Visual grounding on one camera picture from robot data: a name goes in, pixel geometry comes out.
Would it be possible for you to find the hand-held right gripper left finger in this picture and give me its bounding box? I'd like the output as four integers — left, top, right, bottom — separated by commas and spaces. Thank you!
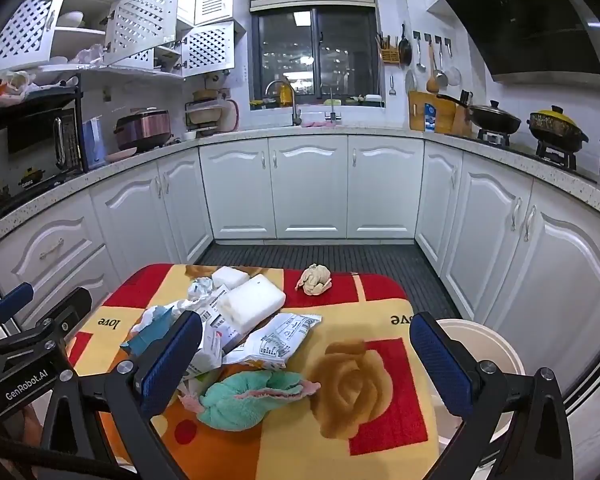
40, 310, 204, 480

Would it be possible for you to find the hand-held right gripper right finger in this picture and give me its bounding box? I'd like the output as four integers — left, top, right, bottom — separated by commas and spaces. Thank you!
409, 311, 589, 480

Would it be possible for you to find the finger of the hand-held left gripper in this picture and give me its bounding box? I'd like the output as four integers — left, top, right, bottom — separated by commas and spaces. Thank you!
0, 287, 93, 351
0, 282, 35, 351

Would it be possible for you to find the blue plastic wrapper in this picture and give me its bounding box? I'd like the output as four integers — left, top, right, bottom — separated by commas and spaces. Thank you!
120, 305, 181, 358

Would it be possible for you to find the white round bin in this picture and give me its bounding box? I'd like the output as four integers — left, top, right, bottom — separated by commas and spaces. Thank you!
432, 317, 526, 466

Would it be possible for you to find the white paper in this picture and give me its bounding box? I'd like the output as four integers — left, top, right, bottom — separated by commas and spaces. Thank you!
186, 276, 216, 303

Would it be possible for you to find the large white foam block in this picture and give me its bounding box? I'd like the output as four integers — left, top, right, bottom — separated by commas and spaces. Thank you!
216, 274, 287, 332

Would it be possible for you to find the small white foam block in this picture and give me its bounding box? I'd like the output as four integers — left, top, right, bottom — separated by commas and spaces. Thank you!
212, 266, 253, 291

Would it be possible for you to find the white printed plastic packet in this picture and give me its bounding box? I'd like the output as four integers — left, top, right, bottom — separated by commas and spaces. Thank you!
222, 312, 323, 372

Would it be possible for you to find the beige paper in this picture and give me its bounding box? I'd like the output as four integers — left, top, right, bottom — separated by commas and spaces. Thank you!
295, 263, 332, 297

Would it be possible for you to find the white barcode medicine box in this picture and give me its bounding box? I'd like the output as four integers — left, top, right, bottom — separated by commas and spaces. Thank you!
200, 285, 236, 331

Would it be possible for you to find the red yellow printed blanket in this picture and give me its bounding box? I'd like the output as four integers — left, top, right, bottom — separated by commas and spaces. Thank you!
65, 262, 441, 480

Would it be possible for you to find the green towel with pink edge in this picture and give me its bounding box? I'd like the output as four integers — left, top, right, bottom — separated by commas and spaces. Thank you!
180, 370, 322, 432

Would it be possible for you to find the black microwave oven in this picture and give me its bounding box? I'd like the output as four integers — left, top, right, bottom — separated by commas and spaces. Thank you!
0, 105, 83, 216

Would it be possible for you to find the blue carton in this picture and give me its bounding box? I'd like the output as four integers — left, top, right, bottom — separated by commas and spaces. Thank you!
82, 117, 106, 171

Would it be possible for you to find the rose gold rice cooker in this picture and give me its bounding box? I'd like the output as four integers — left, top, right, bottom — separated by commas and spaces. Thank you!
114, 107, 173, 153

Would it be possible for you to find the row of white cabinet doors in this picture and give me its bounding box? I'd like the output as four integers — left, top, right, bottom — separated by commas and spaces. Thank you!
0, 135, 600, 411

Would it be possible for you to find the dish rack with pot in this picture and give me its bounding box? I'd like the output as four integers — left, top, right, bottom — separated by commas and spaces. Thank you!
184, 90, 241, 137

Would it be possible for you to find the wooden cutting board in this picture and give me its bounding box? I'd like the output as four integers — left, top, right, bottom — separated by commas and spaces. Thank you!
408, 91, 463, 135

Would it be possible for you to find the black wok with lid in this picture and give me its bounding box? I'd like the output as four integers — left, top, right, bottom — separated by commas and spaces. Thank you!
437, 94, 523, 136

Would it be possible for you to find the wooden knife block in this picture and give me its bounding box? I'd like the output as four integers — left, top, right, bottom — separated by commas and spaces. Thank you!
452, 90, 473, 136

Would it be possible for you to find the yellow clay pot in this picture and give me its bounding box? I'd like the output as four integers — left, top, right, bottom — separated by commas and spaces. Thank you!
527, 106, 590, 153

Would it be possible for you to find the white lattice cabinet door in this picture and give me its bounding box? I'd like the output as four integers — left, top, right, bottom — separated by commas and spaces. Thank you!
182, 22, 236, 78
105, 0, 181, 66
0, 0, 57, 78

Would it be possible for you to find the steel kitchen faucet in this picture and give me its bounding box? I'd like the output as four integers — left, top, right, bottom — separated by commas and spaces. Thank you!
266, 80, 302, 127

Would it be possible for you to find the hanging wooden spoon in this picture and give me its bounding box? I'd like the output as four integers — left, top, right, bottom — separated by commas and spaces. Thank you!
426, 42, 440, 93

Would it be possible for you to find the wooden chopstick holder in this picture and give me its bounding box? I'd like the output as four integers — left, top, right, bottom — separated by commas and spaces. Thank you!
377, 32, 400, 66

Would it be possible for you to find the hanging black pan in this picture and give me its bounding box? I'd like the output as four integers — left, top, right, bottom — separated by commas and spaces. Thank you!
399, 24, 413, 66

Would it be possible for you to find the dark kitchen window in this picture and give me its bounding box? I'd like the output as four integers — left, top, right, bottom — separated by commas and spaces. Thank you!
252, 7, 378, 101

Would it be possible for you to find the black range hood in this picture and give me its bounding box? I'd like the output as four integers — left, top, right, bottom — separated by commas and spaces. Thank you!
442, 0, 600, 86

